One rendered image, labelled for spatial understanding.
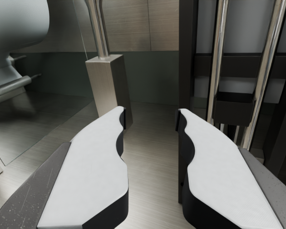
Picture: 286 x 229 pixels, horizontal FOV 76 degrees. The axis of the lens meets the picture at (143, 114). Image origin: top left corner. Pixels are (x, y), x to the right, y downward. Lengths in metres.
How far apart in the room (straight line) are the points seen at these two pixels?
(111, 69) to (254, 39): 0.39
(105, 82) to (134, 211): 0.37
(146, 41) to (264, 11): 0.55
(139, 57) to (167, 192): 0.55
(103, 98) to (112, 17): 0.35
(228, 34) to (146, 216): 0.38
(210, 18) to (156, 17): 0.48
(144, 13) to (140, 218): 0.66
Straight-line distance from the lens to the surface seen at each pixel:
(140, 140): 0.64
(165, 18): 0.75
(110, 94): 0.61
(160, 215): 0.46
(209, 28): 0.30
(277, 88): 0.32
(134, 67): 0.84
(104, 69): 0.58
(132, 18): 0.80
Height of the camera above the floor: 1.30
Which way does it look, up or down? 30 degrees down
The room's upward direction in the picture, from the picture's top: 6 degrees counter-clockwise
